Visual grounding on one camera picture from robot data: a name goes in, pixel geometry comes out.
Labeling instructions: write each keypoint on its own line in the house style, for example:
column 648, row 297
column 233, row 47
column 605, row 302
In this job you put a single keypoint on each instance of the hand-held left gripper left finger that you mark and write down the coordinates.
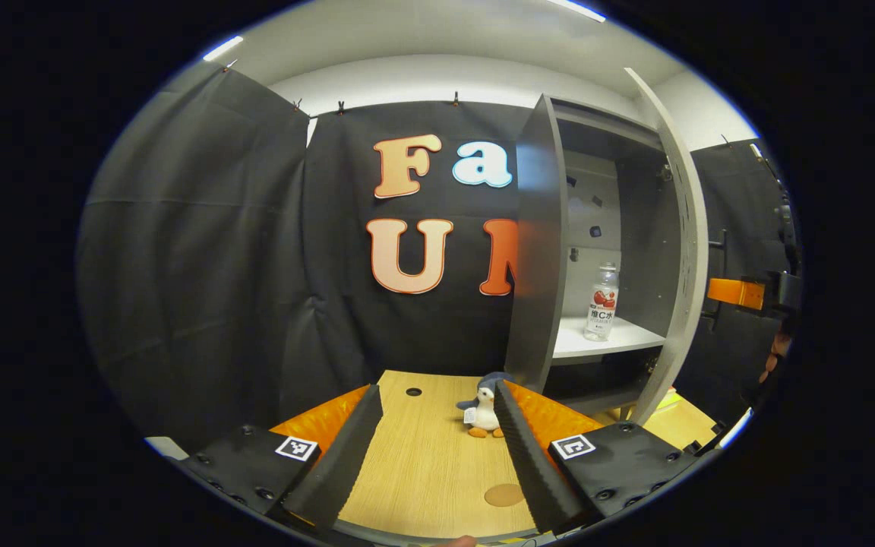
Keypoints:
column 346, row 456

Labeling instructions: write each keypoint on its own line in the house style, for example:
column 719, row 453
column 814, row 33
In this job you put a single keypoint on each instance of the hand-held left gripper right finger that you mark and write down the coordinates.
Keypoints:
column 529, row 456

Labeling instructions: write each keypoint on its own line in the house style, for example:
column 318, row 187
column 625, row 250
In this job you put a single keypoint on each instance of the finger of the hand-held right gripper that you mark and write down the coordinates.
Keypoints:
column 734, row 293

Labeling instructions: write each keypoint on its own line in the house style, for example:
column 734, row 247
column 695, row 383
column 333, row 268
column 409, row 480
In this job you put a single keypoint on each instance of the clear plastic bottle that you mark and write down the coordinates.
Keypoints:
column 601, row 311

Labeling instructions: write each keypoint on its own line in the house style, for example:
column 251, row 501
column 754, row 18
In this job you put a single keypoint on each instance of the grey cabinet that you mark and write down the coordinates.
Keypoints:
column 540, row 266

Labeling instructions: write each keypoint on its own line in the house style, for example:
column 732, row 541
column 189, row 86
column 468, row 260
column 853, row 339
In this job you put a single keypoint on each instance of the white cabinet shelf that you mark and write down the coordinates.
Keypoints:
column 620, row 334

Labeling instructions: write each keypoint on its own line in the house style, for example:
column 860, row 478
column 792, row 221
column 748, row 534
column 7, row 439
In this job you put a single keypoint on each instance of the penguin plush toy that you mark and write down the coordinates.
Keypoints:
column 487, row 414

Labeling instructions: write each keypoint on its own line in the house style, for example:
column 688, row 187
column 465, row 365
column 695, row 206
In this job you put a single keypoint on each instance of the yellow-edged book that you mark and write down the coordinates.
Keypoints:
column 668, row 400

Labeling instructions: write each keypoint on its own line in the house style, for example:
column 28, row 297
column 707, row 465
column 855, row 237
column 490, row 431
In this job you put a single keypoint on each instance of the black backdrop cloth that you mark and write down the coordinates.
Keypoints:
column 202, row 266

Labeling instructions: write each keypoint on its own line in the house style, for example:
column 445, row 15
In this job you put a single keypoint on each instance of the ceiling light strip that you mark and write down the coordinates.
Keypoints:
column 222, row 48
column 578, row 9

